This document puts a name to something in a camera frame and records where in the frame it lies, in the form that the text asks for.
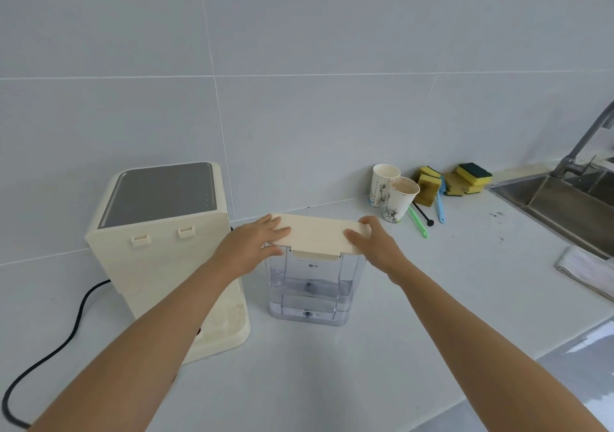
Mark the person's right hand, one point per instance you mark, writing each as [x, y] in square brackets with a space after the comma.
[381, 254]

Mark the person's left hand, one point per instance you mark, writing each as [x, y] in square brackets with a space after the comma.
[247, 247]

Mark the person's right thumb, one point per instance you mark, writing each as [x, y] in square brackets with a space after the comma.
[355, 238]

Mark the person's left thumb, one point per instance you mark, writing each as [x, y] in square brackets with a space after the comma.
[273, 250]

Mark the cream water tank lid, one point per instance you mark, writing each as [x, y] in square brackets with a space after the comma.
[316, 235]

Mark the person's right forearm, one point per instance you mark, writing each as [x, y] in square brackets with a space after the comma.
[479, 350]

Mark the person's left forearm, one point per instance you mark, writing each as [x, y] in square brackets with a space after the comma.
[144, 350]

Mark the clear plastic water tank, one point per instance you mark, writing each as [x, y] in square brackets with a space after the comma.
[312, 292]

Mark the white printed paper cup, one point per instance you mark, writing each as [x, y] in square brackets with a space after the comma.
[400, 201]
[381, 182]

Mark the black stirring stick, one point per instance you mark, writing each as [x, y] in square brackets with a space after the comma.
[424, 215]

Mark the yellow sponge with green pad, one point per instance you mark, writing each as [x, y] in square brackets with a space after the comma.
[428, 187]
[474, 177]

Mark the worn dark yellow sponge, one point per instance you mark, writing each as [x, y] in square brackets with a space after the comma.
[453, 184]

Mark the cream countertop water dispenser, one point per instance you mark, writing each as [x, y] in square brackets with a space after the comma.
[158, 235]

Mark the stainless steel sink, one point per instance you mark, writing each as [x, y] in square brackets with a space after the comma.
[551, 206]

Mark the white folded cloth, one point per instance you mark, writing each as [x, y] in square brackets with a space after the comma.
[587, 273]

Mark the grey metal faucet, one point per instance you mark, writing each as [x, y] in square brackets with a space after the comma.
[583, 141]

